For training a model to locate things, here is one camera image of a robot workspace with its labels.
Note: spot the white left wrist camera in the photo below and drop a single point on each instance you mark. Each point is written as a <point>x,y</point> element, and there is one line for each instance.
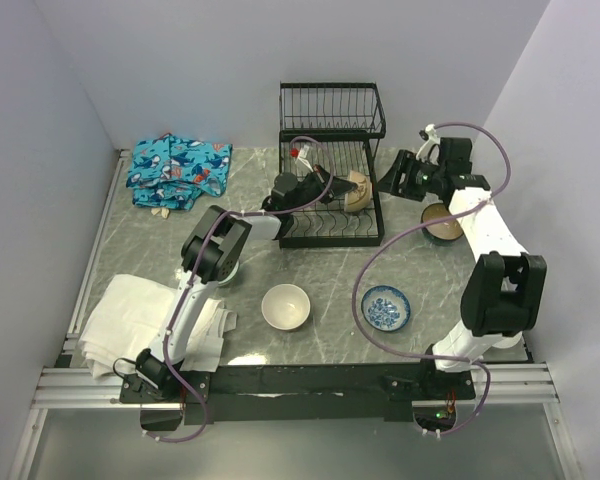
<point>301,157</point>

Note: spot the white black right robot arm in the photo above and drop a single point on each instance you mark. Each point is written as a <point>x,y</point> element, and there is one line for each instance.
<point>502,296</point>

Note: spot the blue shark print cloth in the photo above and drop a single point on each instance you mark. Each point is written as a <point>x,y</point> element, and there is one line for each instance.
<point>172,172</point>

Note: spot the blue white patterned bowl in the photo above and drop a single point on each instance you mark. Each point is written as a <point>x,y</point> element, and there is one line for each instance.
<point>386,308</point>

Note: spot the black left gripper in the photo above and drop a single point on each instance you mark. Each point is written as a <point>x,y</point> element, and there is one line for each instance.
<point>336,187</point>

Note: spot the aluminium frame rail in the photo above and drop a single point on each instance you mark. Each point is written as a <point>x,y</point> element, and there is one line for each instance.
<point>503,384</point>

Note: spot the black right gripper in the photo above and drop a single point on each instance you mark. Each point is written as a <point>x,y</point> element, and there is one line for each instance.
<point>405,163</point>

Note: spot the white folded towel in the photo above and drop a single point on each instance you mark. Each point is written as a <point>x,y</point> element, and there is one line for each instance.
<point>129,316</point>

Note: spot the plain white bowl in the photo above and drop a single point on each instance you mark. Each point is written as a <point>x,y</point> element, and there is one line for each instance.
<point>507,342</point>

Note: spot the pale green bowl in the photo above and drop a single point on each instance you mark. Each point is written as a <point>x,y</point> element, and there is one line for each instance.
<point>231,276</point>

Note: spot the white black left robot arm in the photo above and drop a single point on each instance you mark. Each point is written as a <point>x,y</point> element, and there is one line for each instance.
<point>211,253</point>

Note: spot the cream bowl near front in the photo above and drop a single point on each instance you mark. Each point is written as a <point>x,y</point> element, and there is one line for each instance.
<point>286,307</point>

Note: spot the brown interior dark bowl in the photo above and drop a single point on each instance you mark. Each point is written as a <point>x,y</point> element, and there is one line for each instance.
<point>443,233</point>

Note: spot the black wire dish rack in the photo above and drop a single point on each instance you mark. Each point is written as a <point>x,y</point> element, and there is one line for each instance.
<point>343,123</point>

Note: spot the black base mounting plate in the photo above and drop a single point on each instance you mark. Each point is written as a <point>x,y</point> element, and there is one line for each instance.
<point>296,392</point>

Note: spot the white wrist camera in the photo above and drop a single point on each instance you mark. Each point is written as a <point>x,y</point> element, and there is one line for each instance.
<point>301,157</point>
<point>431,140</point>

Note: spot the cream bowl with brown outside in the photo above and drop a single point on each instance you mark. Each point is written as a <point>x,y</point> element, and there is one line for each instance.
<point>359,198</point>

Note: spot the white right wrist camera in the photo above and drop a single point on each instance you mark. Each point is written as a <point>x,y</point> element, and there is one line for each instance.
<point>431,140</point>

